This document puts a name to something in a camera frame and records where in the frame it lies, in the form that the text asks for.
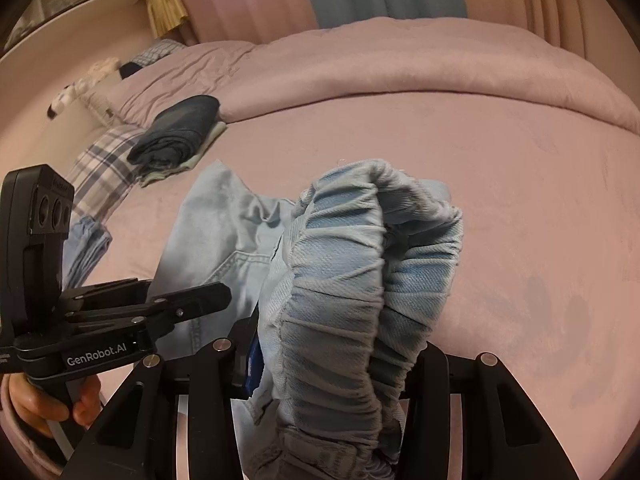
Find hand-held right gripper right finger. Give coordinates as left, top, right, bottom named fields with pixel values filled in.
left=395, top=342, right=581, bottom=480

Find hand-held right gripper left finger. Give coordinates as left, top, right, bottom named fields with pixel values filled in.
left=60, top=317, right=266, bottom=480

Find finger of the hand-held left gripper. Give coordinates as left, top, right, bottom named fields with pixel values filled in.
left=127, top=282, right=232, bottom=335
left=61, top=277, right=153, bottom=317

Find light blue denim pants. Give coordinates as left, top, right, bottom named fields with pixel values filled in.
left=147, top=159, right=465, bottom=480

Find person's left forearm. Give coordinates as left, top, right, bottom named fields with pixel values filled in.
left=0, top=385, right=68, bottom=477

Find person's left hand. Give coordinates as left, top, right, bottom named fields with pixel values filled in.
left=7, top=374, right=102, bottom=428

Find folded light blue shorts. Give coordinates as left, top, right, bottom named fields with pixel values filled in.
left=62, top=215, right=114, bottom=292

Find plaid pillow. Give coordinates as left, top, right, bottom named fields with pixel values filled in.
left=65, top=125, right=151, bottom=223

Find folded light green garment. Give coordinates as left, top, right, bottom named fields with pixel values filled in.
left=137, top=121, right=228, bottom=187

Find folded dark blue jeans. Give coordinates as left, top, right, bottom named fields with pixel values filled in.
left=127, top=95, right=222, bottom=171

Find bed with pink sheet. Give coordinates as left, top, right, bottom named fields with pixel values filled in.
left=0, top=95, right=640, bottom=480

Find white plush toy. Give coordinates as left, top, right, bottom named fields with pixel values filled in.
left=47, top=57, right=124, bottom=121

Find blue checked cloth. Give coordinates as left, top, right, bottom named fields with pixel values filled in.
left=120, top=39, right=189, bottom=69

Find yellow fringed cloth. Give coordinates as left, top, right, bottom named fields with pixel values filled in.
left=145, top=0, right=189, bottom=39

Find pink duvet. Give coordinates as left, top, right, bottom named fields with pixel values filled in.
left=107, top=16, right=640, bottom=137

